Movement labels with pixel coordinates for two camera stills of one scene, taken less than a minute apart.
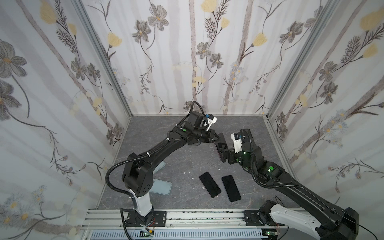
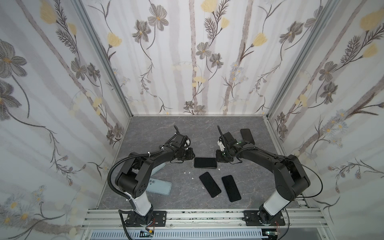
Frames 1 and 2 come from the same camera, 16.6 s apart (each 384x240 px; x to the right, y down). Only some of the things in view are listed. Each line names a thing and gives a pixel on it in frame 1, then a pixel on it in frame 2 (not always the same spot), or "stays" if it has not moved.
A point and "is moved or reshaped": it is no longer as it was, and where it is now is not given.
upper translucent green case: (159, 166) stays
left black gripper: (210, 134) to (190, 154)
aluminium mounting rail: (117, 218) stays
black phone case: (220, 144) is moved or reshaped
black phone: (210, 184) stays
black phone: (231, 188) stays
